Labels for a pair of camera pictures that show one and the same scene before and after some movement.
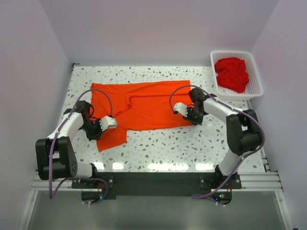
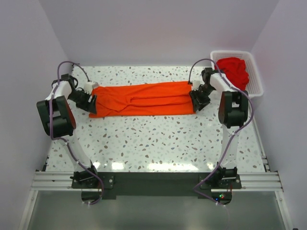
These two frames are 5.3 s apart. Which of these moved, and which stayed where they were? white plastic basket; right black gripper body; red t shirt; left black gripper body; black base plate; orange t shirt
Moved: orange t shirt; left black gripper body; right black gripper body
Stayed: black base plate; red t shirt; white plastic basket
